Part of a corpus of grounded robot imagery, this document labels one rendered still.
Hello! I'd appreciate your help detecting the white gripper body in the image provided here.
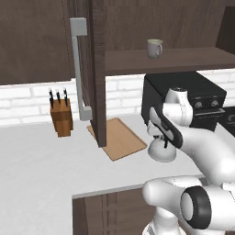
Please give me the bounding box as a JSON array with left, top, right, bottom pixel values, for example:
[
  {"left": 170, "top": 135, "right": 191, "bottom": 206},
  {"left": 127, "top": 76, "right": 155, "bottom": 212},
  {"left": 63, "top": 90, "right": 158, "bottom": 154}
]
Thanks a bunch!
[{"left": 147, "top": 119, "right": 161, "bottom": 139}]

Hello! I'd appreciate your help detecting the wooden tray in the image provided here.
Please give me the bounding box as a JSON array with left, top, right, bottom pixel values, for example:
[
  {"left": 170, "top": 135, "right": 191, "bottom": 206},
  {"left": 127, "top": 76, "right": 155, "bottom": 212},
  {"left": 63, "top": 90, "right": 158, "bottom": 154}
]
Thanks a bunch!
[{"left": 86, "top": 117, "right": 149, "bottom": 162}]

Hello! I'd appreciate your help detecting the dark wood cabinet door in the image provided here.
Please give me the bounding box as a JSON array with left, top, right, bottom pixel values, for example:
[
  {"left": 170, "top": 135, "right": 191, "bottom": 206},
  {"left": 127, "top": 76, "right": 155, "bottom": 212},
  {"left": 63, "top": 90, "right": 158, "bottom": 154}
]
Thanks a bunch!
[
  {"left": 74, "top": 0, "right": 108, "bottom": 149},
  {"left": 215, "top": 6, "right": 235, "bottom": 56},
  {"left": 0, "top": 0, "right": 76, "bottom": 85}
]

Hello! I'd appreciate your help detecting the grey mug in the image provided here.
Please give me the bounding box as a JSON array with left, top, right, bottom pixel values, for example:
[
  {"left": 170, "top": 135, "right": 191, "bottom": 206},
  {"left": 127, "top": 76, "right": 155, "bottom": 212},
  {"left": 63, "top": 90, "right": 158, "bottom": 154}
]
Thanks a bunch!
[{"left": 146, "top": 39, "right": 164, "bottom": 60}]

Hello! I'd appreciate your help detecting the dark wood base cabinet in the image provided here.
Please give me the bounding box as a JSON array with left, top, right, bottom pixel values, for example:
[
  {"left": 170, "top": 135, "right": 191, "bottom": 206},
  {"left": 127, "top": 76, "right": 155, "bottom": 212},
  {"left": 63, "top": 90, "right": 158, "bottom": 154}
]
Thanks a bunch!
[{"left": 72, "top": 186, "right": 158, "bottom": 235}]

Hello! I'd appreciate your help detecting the black toaster oven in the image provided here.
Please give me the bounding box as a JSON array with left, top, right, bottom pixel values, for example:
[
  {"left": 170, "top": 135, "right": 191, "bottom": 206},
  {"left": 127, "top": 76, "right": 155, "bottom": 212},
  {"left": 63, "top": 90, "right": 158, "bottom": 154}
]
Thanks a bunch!
[{"left": 140, "top": 71, "right": 229, "bottom": 133}]

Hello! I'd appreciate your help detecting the black hob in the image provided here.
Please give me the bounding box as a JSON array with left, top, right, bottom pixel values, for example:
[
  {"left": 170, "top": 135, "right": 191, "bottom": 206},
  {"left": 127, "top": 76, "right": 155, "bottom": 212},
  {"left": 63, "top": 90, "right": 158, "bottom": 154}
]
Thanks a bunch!
[{"left": 218, "top": 106, "right": 235, "bottom": 138}]

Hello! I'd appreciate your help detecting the wooden knife block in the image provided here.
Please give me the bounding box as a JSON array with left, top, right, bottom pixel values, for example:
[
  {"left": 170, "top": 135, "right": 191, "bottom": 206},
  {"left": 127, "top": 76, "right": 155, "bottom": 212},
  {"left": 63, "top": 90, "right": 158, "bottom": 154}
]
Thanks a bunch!
[{"left": 50, "top": 98, "right": 74, "bottom": 139}]

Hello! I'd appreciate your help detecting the white kettle with black handle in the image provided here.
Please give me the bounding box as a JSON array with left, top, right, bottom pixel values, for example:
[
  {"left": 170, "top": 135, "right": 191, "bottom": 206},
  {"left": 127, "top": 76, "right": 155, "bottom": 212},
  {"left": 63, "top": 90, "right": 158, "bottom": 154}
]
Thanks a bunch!
[{"left": 148, "top": 134, "right": 178, "bottom": 163}]

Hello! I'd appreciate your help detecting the dark wood wall cabinet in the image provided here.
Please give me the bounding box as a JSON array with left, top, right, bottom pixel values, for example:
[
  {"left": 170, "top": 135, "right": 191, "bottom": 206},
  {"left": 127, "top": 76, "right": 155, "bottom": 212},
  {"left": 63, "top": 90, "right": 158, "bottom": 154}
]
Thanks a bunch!
[{"left": 104, "top": 0, "right": 235, "bottom": 76}]

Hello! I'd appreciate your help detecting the black handled knife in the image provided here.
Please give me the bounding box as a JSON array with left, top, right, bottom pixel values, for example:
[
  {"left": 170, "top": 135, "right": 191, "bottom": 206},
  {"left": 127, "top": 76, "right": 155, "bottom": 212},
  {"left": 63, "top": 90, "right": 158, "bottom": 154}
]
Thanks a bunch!
[
  {"left": 48, "top": 88, "right": 55, "bottom": 110},
  {"left": 55, "top": 89, "right": 62, "bottom": 108},
  {"left": 62, "top": 87, "right": 69, "bottom": 108}
]

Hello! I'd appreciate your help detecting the grey cabinet door handle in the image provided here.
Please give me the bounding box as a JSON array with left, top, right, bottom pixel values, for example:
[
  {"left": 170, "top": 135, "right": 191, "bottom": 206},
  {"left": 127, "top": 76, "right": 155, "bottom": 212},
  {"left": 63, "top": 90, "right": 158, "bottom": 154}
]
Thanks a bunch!
[{"left": 69, "top": 17, "right": 94, "bottom": 122}]

